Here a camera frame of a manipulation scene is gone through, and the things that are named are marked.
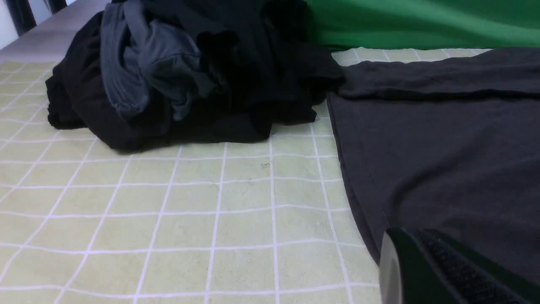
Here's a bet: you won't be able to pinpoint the dark gray long-sleeve shirt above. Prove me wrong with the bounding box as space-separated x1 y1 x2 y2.
327 47 540 284

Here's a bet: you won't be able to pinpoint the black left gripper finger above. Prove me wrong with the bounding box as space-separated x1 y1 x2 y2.
379 228 540 304

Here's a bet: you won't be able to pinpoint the dark chair legs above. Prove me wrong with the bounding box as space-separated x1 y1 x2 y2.
1 0 72 37

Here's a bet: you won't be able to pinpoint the gray-blue crumpled garment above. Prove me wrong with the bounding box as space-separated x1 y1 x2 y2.
100 0 221 121

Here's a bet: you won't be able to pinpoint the light green checkered tablecloth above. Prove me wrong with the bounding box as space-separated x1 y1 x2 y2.
0 47 494 304

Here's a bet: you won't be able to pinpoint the green backdrop cloth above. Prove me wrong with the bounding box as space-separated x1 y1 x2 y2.
306 0 540 50

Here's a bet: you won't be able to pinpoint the black crumpled garment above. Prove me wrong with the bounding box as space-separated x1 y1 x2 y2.
46 0 345 152

